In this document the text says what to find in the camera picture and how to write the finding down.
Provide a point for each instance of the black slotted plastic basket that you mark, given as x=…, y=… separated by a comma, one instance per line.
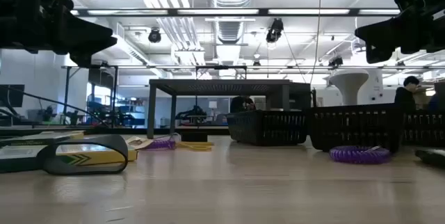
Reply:
x=267, y=128
x=424, y=128
x=354, y=126

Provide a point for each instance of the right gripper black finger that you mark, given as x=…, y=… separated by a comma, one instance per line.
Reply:
x=382, y=32

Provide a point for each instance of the small black block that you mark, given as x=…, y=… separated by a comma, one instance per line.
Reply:
x=87, y=170

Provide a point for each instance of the person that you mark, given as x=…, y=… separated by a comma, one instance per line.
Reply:
x=240, y=105
x=405, y=98

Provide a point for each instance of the black background rack frame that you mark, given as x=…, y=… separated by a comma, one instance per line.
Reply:
x=115, y=95

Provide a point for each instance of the black ceiling camera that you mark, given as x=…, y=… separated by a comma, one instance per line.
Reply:
x=336, y=61
x=154, y=36
x=274, y=31

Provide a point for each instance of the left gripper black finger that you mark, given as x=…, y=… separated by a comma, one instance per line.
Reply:
x=90, y=38

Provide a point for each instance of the black monitor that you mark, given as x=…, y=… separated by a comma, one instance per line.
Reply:
x=12, y=95

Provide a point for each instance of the yellow rubber band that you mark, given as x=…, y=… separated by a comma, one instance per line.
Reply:
x=194, y=145

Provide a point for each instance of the grey perforated metal shelf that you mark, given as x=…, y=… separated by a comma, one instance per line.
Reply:
x=222, y=86

